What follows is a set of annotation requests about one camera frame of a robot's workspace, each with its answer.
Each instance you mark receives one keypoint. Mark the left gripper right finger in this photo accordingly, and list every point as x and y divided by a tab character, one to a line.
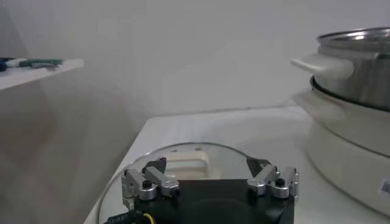
268	176

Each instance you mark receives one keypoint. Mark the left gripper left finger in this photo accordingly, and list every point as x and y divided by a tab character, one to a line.
158	179

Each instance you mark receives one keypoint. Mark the stainless steel steamer basket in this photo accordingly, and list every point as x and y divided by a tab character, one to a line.
359	76

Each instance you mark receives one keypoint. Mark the white electric pot base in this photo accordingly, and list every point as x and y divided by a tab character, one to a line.
350	158

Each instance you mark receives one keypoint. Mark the green and grey tool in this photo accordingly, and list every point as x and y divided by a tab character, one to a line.
39	63

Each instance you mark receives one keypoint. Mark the white side table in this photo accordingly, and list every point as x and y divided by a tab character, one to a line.
18	77

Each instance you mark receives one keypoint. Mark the small white gadget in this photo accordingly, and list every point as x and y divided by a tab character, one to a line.
15	62

